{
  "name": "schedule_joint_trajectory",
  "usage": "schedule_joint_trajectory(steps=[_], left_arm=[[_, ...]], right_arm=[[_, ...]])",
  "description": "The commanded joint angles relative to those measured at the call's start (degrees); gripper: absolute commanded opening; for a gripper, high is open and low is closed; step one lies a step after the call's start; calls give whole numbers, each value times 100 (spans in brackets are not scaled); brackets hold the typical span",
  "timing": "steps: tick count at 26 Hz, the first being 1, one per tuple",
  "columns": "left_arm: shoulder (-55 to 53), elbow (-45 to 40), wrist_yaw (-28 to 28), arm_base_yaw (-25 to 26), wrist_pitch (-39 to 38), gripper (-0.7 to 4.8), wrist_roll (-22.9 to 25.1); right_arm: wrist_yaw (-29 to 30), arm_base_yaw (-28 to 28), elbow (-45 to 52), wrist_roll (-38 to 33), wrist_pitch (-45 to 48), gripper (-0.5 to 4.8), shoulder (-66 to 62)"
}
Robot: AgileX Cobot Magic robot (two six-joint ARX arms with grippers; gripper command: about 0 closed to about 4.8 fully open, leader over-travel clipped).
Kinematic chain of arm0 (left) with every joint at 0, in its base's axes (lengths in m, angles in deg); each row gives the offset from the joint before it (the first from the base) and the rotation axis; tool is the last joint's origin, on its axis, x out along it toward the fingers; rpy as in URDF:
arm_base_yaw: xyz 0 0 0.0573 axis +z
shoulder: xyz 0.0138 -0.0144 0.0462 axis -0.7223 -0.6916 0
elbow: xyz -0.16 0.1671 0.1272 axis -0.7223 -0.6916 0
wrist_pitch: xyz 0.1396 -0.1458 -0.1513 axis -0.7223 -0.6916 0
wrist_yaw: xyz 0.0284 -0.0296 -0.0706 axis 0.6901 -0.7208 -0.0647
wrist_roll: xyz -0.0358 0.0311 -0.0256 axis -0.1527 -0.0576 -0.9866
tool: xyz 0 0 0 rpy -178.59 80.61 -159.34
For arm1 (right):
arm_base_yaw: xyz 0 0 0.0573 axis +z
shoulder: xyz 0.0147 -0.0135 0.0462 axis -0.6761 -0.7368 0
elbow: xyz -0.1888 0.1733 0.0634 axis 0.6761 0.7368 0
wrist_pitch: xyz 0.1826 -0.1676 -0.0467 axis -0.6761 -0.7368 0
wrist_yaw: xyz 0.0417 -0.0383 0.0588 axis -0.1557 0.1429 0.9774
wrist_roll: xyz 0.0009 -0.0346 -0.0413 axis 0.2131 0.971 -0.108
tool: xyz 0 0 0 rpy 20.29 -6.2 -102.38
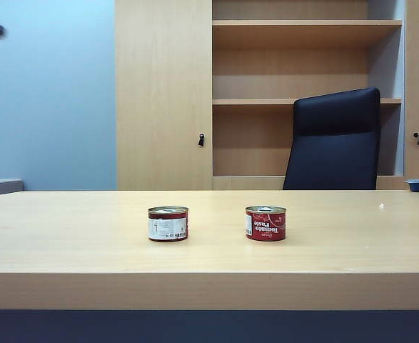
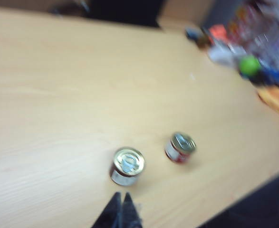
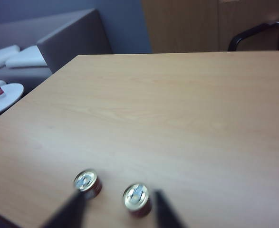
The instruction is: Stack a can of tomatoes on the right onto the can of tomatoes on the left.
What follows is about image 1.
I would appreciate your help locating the grey low cabinet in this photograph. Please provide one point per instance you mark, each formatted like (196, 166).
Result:
(0, 186)

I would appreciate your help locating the tomato can white label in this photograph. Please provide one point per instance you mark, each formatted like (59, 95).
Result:
(167, 226)

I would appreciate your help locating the black office chair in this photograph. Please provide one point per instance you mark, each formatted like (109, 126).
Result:
(334, 143)

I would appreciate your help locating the red tomato paste can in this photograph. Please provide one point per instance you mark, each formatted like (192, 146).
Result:
(265, 225)

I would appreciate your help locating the black cabinet key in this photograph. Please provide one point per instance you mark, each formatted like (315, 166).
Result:
(417, 139)
(201, 140)

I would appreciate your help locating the wooden shelf cabinet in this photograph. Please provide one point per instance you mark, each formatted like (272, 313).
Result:
(166, 93)

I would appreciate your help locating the small blue cup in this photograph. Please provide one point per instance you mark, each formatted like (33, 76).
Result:
(414, 185)

